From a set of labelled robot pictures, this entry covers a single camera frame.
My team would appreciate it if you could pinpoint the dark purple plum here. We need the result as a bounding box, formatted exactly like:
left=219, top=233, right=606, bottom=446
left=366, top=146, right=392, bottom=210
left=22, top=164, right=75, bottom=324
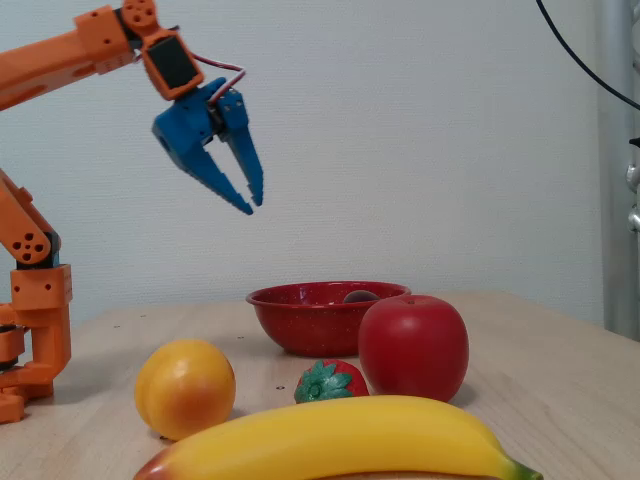
left=342, top=290, right=382, bottom=306

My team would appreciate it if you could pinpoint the yellow toy banana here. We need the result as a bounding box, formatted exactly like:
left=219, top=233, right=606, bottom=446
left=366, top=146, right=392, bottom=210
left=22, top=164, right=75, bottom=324
left=132, top=394, right=545, bottom=480

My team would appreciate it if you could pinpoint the grey metal stand post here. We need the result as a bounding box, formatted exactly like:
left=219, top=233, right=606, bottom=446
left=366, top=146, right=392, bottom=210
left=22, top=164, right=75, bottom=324
left=596, top=0, right=640, bottom=344

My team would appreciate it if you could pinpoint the red toy apple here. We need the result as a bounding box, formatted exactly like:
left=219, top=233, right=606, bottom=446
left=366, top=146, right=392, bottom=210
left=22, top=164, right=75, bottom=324
left=357, top=294, right=470, bottom=404

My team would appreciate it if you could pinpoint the yellow orange round fruit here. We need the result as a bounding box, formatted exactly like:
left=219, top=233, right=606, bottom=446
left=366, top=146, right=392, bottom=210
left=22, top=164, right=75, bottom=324
left=134, top=339, right=237, bottom=442

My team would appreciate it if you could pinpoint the red toy strawberry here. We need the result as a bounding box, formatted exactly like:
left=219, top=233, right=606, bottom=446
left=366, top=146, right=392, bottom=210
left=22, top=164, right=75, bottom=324
left=293, top=358, right=371, bottom=405

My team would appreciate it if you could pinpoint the red speckled enamel bowl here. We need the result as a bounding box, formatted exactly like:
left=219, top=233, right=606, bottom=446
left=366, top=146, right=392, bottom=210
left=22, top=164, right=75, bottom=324
left=245, top=281, right=413, bottom=358

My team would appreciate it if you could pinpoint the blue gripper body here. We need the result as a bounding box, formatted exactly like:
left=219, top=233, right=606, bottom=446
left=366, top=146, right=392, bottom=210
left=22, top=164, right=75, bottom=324
left=151, top=76, right=228, bottom=165

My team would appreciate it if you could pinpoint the red white servo cable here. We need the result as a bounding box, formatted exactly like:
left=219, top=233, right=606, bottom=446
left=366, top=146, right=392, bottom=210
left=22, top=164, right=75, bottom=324
left=191, top=51, right=248, bottom=104

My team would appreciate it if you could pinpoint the silver clamp knob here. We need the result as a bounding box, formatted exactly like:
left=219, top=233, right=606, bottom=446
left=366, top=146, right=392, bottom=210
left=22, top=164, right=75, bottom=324
left=623, top=161, right=640, bottom=234

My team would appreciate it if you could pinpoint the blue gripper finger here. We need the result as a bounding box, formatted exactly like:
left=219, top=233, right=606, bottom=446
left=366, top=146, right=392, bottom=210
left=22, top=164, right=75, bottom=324
left=176, top=143, right=255, bottom=217
left=217, top=90, right=265, bottom=208

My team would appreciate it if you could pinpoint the thin black cable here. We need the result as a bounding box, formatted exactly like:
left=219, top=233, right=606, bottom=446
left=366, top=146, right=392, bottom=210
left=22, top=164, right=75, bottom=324
left=534, top=0, right=640, bottom=111

